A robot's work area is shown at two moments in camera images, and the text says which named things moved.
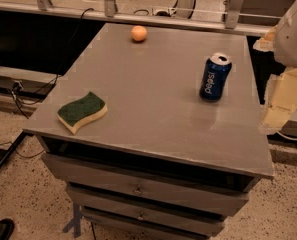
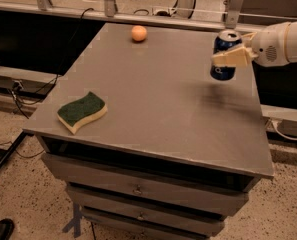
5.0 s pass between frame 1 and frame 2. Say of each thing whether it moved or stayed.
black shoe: stayed
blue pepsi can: moved
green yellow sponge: stayed
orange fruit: stayed
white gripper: moved
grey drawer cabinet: stayed
